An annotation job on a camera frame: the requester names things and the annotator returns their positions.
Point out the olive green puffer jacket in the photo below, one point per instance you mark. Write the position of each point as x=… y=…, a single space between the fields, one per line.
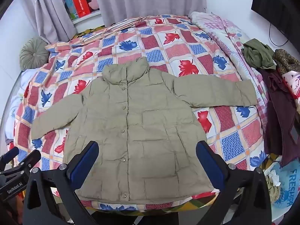
x=140 y=126

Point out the pink silk scarf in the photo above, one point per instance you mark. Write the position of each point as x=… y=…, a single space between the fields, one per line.
x=291 y=84

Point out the dark green cloth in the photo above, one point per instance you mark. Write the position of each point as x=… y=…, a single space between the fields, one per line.
x=259 y=54

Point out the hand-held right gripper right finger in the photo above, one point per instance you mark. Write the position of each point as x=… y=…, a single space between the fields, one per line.
x=209 y=166

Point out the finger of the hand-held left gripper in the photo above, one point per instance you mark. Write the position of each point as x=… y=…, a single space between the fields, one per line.
x=28 y=160
x=9 y=155

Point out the maroon garment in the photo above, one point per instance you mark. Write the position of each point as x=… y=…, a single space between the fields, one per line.
x=279 y=117

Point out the white windowsill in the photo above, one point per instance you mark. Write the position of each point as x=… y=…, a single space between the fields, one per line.
x=86 y=18

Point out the grey curtain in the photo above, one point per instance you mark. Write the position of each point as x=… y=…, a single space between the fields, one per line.
x=150 y=0
x=51 y=9

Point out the brown patterned garment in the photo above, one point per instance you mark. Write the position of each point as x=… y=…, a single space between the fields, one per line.
x=287 y=59

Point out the blue printed bag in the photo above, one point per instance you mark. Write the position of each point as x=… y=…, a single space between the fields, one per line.
x=289 y=182

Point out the round green cushion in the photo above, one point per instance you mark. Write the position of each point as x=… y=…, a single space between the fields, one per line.
x=34 y=54

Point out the patchwork leaf print quilt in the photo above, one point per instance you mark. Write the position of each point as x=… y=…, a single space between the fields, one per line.
x=182 y=46

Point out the pink floral blanket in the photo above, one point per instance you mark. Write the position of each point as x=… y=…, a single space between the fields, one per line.
x=225 y=32

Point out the black television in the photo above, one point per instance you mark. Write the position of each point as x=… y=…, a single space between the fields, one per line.
x=274 y=0

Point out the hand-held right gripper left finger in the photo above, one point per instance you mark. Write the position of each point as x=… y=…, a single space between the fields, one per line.
x=85 y=163

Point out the red box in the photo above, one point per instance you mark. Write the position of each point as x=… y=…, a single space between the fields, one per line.
x=82 y=4

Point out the light blue box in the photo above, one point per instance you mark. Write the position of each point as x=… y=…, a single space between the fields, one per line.
x=69 y=4

